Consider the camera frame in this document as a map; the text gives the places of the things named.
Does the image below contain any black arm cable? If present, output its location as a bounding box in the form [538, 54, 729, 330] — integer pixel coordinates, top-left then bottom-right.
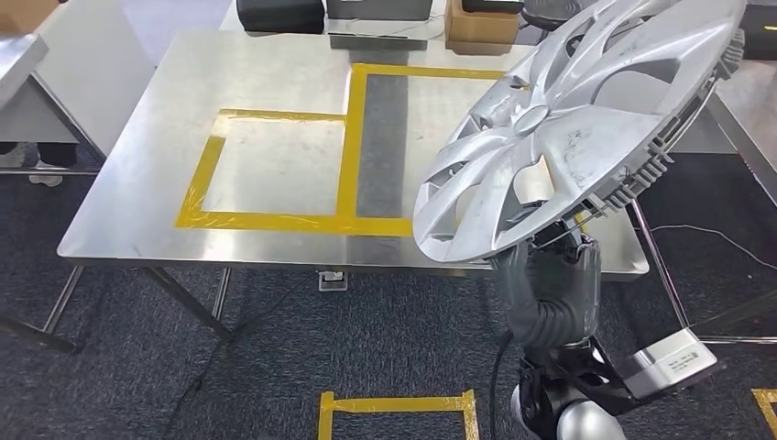
[488, 330, 514, 440]

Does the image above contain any white cabinet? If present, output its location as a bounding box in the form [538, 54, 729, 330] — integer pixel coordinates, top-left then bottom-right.
[33, 0, 156, 156]

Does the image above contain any black tablet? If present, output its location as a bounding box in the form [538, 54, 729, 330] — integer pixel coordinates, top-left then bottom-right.
[461, 0, 524, 15]

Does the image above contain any steel workbench table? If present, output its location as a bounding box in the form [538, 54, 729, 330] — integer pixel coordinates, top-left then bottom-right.
[0, 33, 107, 179]
[0, 28, 651, 357]
[628, 60, 777, 347]

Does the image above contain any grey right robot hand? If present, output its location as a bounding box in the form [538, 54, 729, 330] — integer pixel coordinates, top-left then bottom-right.
[488, 232, 603, 340]

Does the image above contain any person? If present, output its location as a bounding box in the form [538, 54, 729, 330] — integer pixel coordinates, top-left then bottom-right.
[0, 142, 80, 188]

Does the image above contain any silver plastic wheel hubcap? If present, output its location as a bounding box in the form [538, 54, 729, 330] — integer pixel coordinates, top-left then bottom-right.
[412, 0, 748, 265]

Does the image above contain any yellow floor tape square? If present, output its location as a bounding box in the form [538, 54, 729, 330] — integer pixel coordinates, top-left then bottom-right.
[317, 390, 481, 440]
[751, 388, 777, 440]

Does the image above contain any black floor cable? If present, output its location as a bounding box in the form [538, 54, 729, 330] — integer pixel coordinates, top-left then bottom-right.
[160, 276, 313, 440]

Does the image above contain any white floor cable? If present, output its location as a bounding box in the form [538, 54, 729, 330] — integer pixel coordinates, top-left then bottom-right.
[649, 225, 777, 271]

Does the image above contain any brown cardboard box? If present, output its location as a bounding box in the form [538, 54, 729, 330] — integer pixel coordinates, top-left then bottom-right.
[443, 0, 521, 57]
[0, 0, 62, 35]

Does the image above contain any black round stool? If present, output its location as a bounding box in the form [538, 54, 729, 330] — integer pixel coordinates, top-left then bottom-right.
[521, 0, 599, 31]

